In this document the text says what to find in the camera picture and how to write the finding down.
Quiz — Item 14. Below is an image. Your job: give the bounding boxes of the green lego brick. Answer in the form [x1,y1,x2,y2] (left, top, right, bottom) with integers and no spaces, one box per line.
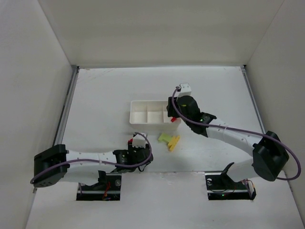
[158,133,173,144]

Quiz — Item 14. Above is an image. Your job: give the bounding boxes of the yellow lego piece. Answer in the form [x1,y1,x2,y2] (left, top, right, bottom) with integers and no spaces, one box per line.
[167,135,180,152]

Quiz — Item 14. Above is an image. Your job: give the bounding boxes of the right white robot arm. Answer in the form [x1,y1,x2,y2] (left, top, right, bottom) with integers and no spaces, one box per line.
[166,95,289,182]

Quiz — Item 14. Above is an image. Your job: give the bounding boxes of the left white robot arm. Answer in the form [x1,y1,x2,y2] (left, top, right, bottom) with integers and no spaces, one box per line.
[30,144,153,188]

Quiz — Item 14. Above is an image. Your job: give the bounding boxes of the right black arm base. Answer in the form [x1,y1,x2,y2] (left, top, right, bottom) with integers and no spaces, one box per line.
[205,162,256,201]

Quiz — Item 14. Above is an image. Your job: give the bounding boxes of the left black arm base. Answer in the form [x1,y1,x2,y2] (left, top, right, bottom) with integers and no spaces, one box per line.
[76,171,122,201]

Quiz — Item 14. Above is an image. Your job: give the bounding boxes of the white three-compartment container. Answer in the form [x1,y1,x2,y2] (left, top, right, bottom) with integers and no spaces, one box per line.
[129,100,181,131]

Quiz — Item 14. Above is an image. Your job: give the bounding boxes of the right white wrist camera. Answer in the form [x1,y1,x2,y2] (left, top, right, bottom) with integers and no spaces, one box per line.
[176,83,192,97]

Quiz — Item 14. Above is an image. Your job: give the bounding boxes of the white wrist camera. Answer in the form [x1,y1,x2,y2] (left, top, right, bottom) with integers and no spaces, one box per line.
[176,83,192,97]
[132,133,147,148]

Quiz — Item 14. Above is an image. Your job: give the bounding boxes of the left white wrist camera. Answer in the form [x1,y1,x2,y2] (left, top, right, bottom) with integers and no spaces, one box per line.
[132,133,147,148]

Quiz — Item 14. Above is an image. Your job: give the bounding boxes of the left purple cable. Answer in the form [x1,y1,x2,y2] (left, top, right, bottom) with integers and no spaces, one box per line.
[30,132,153,185]

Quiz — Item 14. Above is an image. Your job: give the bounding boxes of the purple cable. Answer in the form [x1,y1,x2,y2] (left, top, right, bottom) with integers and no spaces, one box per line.
[30,132,153,185]
[171,87,301,180]

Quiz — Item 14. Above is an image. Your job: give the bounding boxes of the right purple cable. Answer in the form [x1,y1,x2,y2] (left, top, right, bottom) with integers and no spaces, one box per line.
[171,87,301,180]

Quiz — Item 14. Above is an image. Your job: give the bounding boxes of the right aluminium rail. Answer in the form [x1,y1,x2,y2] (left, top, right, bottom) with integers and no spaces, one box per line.
[239,65,265,134]

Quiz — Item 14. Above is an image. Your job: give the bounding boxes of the aluminium rail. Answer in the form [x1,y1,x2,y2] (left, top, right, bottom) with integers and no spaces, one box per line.
[239,65,265,134]
[51,65,80,148]

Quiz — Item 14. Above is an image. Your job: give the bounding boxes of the left aluminium rail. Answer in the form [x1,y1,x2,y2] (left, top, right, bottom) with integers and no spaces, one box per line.
[51,65,80,148]

